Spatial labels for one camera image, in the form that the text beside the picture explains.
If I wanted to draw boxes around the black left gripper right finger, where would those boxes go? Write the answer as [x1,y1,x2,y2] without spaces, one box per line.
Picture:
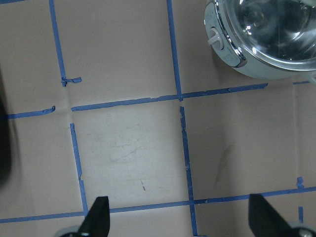
[248,194,296,237]

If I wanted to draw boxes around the pale green electric cooking pot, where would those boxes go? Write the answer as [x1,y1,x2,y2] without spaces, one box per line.
[204,0,316,83]

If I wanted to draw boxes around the glass pot lid with knob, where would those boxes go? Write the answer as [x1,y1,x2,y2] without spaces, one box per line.
[214,0,316,72]

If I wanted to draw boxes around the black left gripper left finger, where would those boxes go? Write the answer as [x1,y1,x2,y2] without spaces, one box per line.
[78,196,110,237]

